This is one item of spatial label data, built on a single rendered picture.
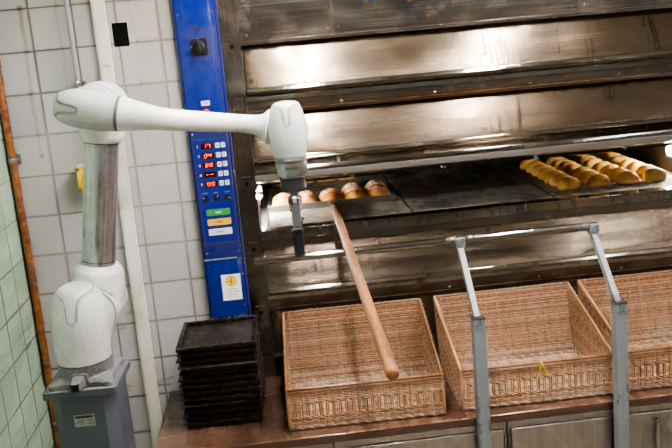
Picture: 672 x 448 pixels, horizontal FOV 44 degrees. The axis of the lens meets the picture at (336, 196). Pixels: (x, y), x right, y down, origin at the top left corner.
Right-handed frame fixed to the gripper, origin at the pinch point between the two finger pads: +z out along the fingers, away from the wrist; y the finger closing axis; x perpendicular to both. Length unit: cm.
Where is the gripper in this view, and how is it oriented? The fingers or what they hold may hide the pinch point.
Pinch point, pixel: (299, 245)
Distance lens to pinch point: 241.0
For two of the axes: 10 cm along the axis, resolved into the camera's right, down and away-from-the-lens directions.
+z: 0.9, 9.8, 1.8
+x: 9.9, -1.0, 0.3
